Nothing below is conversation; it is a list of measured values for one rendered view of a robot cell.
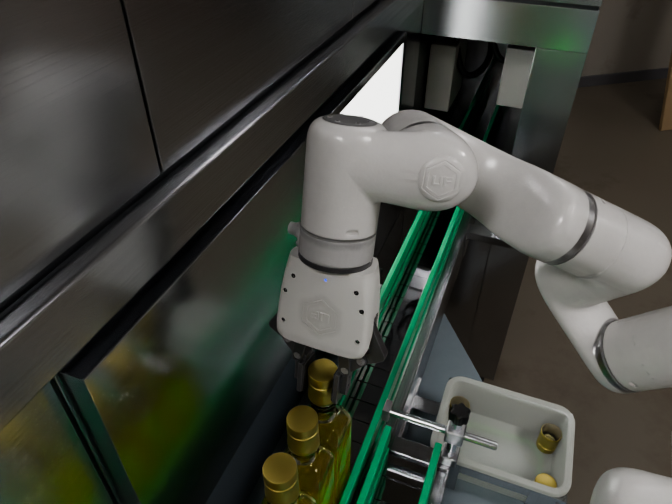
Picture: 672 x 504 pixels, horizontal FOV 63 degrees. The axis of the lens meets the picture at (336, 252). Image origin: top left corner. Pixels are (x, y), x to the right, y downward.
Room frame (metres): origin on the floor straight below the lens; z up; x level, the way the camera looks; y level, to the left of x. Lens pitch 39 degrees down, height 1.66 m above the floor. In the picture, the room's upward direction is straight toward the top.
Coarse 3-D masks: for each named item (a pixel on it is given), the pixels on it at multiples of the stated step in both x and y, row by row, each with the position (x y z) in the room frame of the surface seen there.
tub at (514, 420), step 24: (456, 384) 0.63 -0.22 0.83; (480, 384) 0.62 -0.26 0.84; (480, 408) 0.61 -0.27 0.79; (504, 408) 0.60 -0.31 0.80; (528, 408) 0.59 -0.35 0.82; (552, 408) 0.57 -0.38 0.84; (432, 432) 0.53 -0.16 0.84; (480, 432) 0.57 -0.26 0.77; (504, 432) 0.57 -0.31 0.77; (528, 432) 0.57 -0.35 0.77; (480, 456) 0.52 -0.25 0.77; (504, 456) 0.52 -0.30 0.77; (528, 456) 0.52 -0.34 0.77; (552, 456) 0.52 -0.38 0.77; (504, 480) 0.44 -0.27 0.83; (528, 480) 0.44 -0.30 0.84
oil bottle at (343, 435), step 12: (336, 408) 0.40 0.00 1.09; (336, 420) 0.38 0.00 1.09; (348, 420) 0.39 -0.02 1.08; (324, 432) 0.37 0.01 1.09; (336, 432) 0.37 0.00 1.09; (348, 432) 0.39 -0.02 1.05; (324, 444) 0.36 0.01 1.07; (336, 444) 0.36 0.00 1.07; (348, 444) 0.39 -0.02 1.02; (336, 456) 0.36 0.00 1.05; (348, 456) 0.39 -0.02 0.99; (336, 468) 0.36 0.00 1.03; (348, 468) 0.39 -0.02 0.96; (336, 480) 0.36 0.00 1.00; (336, 492) 0.36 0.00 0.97
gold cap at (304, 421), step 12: (300, 408) 0.35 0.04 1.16; (312, 408) 0.35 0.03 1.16; (288, 420) 0.33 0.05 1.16; (300, 420) 0.33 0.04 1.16; (312, 420) 0.33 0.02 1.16; (288, 432) 0.33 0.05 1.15; (300, 432) 0.32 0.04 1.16; (312, 432) 0.32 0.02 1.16; (288, 444) 0.33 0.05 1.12; (300, 444) 0.32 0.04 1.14; (312, 444) 0.32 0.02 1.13
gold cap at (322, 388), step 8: (320, 360) 0.40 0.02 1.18; (328, 360) 0.40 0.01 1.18; (312, 368) 0.39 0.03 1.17; (320, 368) 0.39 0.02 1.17; (328, 368) 0.39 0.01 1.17; (336, 368) 0.39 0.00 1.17; (312, 376) 0.38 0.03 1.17; (320, 376) 0.38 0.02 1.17; (328, 376) 0.38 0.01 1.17; (312, 384) 0.38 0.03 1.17; (320, 384) 0.37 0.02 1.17; (328, 384) 0.37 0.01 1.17; (312, 392) 0.38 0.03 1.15; (320, 392) 0.37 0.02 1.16; (328, 392) 0.37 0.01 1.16; (312, 400) 0.38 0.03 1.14; (320, 400) 0.37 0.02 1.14; (328, 400) 0.37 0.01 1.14
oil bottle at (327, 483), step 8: (288, 448) 0.34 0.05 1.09; (320, 448) 0.34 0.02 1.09; (328, 448) 0.35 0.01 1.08; (320, 456) 0.33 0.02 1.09; (328, 456) 0.34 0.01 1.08; (312, 464) 0.32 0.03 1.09; (320, 464) 0.33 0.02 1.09; (328, 464) 0.33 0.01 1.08; (304, 472) 0.32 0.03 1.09; (312, 472) 0.32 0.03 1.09; (320, 472) 0.32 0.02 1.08; (328, 472) 0.33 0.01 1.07; (304, 480) 0.31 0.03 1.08; (312, 480) 0.31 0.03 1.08; (320, 480) 0.31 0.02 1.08; (328, 480) 0.33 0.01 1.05; (304, 488) 0.31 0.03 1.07; (312, 488) 0.30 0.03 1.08; (320, 488) 0.31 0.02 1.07; (328, 488) 0.33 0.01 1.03; (320, 496) 0.31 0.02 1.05; (328, 496) 0.33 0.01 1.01
